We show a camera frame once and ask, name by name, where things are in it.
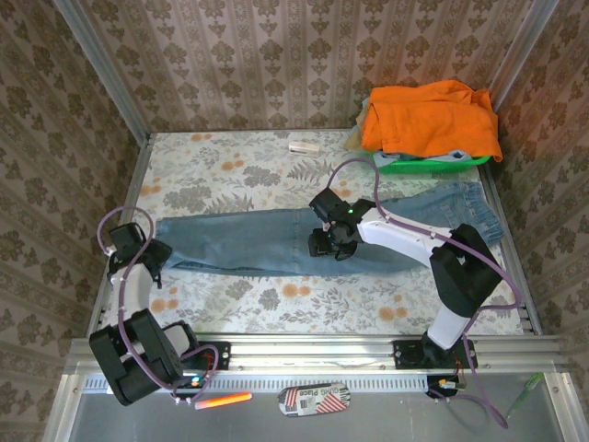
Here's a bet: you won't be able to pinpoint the aluminium frame post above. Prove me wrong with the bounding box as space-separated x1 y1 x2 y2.
487 0 560 110
52 0 153 144

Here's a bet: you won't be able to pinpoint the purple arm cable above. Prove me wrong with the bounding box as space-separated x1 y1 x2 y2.
97 205 220 404
325 157 524 429

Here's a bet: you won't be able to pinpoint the aluminium table side rail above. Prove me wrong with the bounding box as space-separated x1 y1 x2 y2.
89 135 153 331
480 163 542 335

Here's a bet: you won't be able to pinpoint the blue denim jeans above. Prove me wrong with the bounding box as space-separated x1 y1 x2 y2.
155 181 502 277

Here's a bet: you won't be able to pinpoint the striped printed pouch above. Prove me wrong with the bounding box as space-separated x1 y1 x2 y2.
277 382 352 419

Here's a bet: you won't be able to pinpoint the green pen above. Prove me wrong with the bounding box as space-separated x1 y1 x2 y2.
505 372 544 420

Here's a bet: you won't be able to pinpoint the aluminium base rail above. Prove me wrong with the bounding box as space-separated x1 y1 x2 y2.
68 334 570 374

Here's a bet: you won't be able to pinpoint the grey slotted cable duct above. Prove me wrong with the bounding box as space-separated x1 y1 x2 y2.
82 371 432 395

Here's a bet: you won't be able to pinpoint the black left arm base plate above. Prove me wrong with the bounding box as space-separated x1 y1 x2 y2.
183 340 231 372

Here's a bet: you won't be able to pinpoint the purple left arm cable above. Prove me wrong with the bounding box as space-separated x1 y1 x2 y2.
97 205 220 404

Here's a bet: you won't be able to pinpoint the orange cloth garment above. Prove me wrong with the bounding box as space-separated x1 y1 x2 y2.
361 80 503 163

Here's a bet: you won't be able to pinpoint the beige garment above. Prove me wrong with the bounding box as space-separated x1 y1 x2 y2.
344 103 374 151

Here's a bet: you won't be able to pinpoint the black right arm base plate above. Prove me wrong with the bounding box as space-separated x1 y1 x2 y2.
391 339 479 370

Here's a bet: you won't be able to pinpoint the orange highlighter pen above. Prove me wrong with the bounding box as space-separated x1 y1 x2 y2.
194 391 253 411

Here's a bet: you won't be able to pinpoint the light blue garment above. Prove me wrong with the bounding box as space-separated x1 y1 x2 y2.
371 149 476 166

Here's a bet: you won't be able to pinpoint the floral tablecloth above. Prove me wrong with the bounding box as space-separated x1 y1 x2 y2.
98 130 525 336

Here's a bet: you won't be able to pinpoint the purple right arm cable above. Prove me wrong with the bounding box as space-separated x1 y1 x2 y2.
325 157 524 429

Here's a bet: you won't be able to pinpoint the black connector board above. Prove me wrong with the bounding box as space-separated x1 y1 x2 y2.
170 373 214 401
425 375 466 401

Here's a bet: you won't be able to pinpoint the green plastic basket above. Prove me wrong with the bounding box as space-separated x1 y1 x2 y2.
376 154 491 176

